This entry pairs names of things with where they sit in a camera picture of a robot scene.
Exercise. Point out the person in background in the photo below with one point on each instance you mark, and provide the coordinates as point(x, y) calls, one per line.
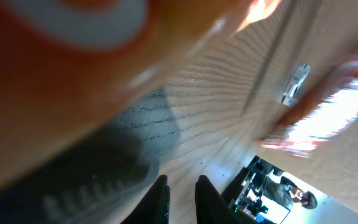
point(286, 193)

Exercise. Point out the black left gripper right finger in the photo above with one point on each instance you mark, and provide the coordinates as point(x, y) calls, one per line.
point(211, 208)

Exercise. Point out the white Panadol box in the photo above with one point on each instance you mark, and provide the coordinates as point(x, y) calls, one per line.
point(294, 84)

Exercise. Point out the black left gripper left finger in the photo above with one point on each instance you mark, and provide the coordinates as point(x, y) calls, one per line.
point(154, 208)

